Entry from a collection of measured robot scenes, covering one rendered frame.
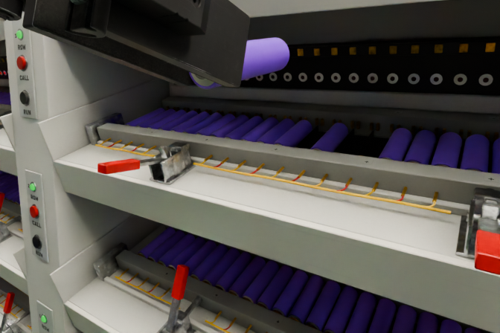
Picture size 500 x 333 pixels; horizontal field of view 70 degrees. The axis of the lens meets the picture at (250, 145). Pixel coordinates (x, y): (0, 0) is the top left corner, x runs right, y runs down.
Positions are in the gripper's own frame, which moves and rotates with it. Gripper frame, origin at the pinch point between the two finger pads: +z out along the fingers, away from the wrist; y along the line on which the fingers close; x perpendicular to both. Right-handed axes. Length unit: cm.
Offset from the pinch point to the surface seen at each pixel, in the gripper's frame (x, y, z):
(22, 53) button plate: -4.2, 37.9, 13.4
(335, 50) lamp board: -8.7, 3.6, 28.4
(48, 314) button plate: 30, 37, 22
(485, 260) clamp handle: 7.1, -11.0, 9.9
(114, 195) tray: 10.6, 22.4, 17.7
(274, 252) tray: 11.6, 2.4, 17.8
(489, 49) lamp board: -8.3, -10.6, 28.4
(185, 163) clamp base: 5.9, 14.4, 19.3
